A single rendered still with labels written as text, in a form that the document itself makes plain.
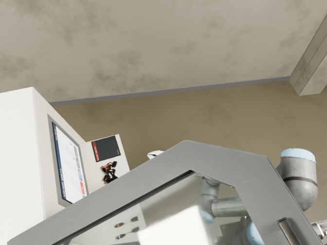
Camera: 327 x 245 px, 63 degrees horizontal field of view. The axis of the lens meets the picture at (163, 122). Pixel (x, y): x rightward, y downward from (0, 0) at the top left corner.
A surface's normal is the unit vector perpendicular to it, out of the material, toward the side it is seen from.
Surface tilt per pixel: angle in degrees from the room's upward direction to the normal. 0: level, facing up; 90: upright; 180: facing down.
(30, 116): 0
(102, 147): 0
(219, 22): 90
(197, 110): 0
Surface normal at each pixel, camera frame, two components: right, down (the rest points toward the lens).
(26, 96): 0.04, -0.58
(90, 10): 0.18, 0.80
